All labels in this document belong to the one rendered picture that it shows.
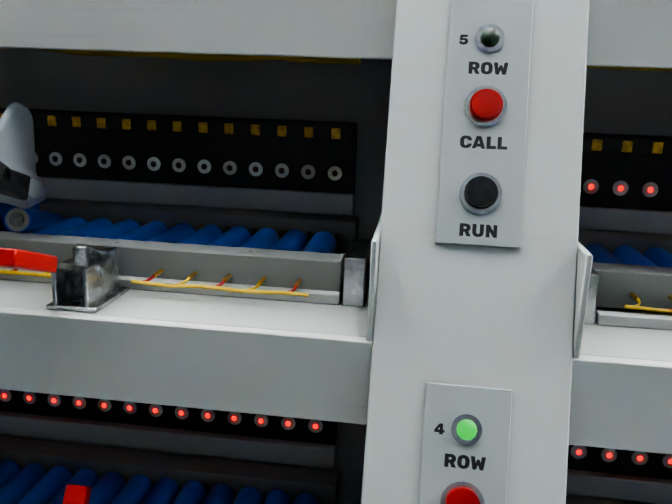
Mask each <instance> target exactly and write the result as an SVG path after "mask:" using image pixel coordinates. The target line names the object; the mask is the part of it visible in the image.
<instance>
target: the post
mask: <svg viewBox="0 0 672 504"><path fill-rule="evenodd" d="M531 1H534V2H533V20H532V39H531V57H530V76H529V94H528V113H527V131H526V150H525V168H524V186H523V205H522V223H521V242H520V248H509V247H493V246H477V245H461V244H446V243H436V242H435V239H436V224H437V208H438V193H439V177H440V161H441V146H442V130H443V115H444V99H445V83H446V68H447V52H448V37H449V21H450V5H451V0H397V3H396V17H395V31H394V45H393V60H392V74H391V88H390V102H389V116H388V130H387V144H386V159H385V173H384V187H383V201H382V215H381V229H380V244H379V258H378V272H377V286H376V300H375V314H374V329H373V343H372V357H371V371H370V385H369V399H368V413H367V428H366V442H365V456H364V470H363V484H362V498H361V504H419V489H420V473H421V458H422V442H423V427H424V411H425V395H426V383H427V382H430V383H441V384H452V385H464V386H475V387H486V388H498V389H509V390H512V408H511V427H510V445H509V464H508V482H507V501H506V504H566V488H567V467H568V446H569V425H570V404H571V382H572V361H573V340H574V319H575V298H576V277H577V256H578V235H579V214H580V192H581V171H582V150H583V129H584V108H585V87H586V66H587V45H588V24H589V2H590V0H531Z"/></svg>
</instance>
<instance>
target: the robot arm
mask: <svg viewBox="0 0 672 504"><path fill-rule="evenodd" d="M46 193H47V187H46V186H45V185H44V184H43V183H42V181H41V180H40V179H39V178H38V176H37V174H36V163H35V142H34V122H33V117H32V115H31V113H30V111H29V109H28V108H27V107H26V106H24V105H23V104H20V103H17V102H13V103H11V104H9V105H8V107H7V108H6V110H5V112H4V113H3V115H2V116H1V118H0V202H1V203H6V204H10V205H14V206H16V207H18V208H23V209H28V208H30V207H32V206H34V205H36V204H38V203H40V202H42V201H44V200H45V199H46Z"/></svg>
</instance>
